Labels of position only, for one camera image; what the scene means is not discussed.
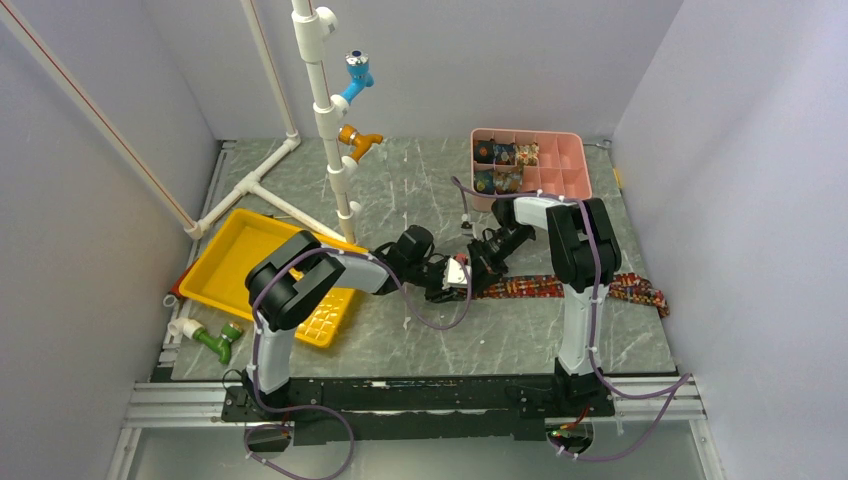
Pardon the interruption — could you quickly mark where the dark rolled tie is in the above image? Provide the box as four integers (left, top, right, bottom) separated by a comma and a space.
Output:
472, 140, 496, 164

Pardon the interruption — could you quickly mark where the pink divided organizer box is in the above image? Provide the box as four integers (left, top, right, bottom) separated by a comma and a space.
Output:
469, 128, 593, 212

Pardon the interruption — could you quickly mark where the white pipe with red stripe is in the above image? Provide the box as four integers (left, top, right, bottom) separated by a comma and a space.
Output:
1, 1, 204, 240

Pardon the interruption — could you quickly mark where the multicolour patterned necktie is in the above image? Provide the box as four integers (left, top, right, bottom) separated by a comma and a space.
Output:
473, 272, 670, 319

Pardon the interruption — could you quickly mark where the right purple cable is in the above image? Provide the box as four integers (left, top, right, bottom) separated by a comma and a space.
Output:
450, 174, 693, 464

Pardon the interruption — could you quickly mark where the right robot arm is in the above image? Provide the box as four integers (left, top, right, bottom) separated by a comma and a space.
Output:
468, 197, 622, 415

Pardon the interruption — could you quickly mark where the purple cable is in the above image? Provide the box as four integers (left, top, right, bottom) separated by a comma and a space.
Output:
450, 174, 693, 464
242, 246, 474, 480

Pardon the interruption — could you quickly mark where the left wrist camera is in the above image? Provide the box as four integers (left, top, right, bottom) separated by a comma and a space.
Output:
443, 257, 472, 289

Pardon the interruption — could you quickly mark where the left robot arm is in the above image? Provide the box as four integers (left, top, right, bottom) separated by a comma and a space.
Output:
243, 225, 472, 420

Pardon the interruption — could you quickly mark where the gold floral rolled tie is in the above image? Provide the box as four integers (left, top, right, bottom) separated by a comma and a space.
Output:
514, 143, 540, 166

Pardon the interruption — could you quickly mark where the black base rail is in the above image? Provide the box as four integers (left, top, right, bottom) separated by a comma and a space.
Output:
221, 373, 614, 446

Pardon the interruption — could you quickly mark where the yellow plastic tray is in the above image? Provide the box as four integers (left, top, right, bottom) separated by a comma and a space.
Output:
178, 209, 358, 348

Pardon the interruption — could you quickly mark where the green plastic faucet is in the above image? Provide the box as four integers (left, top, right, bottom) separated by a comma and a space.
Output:
191, 322, 244, 365

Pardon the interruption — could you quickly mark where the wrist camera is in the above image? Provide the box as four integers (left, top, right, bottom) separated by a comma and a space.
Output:
443, 257, 472, 289
460, 213, 476, 239

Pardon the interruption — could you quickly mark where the brown patterned rolled tie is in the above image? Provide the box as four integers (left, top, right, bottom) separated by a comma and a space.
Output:
493, 167, 523, 194

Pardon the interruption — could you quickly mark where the blue plastic faucet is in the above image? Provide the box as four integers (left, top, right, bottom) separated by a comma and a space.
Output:
341, 50, 374, 104

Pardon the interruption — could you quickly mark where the orange plastic faucet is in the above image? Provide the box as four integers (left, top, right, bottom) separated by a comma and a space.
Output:
338, 124, 384, 163

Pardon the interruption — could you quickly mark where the white PVC pipe stand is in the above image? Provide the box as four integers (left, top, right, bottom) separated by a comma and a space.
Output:
191, 1, 361, 244

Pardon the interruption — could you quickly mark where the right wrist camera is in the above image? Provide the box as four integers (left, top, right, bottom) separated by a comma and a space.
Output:
460, 213, 476, 239

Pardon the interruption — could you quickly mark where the blue dotted rolled tie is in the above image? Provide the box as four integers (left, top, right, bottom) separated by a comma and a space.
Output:
473, 170, 496, 195

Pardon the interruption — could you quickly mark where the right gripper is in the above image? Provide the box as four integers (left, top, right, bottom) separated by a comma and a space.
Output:
467, 225, 534, 297

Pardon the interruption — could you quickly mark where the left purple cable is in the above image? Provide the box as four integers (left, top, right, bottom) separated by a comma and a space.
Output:
242, 246, 474, 480

